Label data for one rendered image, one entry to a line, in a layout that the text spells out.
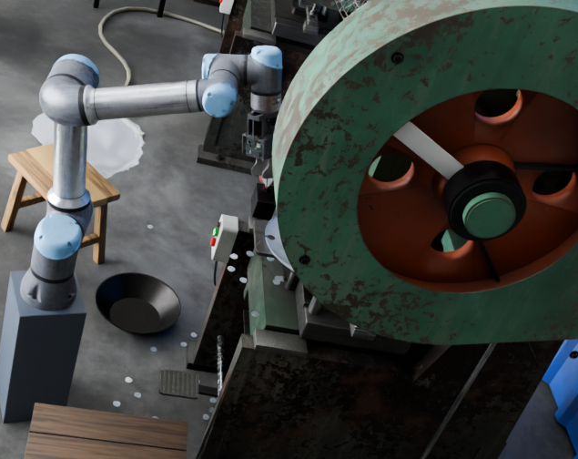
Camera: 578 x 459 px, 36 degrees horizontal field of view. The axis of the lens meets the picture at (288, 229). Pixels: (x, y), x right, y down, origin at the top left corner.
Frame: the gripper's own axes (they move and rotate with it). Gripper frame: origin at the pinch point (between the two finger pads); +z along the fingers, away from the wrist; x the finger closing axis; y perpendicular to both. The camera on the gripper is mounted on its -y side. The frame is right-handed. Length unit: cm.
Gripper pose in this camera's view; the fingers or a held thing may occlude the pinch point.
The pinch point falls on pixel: (269, 180)
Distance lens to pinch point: 230.4
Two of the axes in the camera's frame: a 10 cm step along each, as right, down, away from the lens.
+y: -6.0, 3.3, -7.3
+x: 8.0, 2.8, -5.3
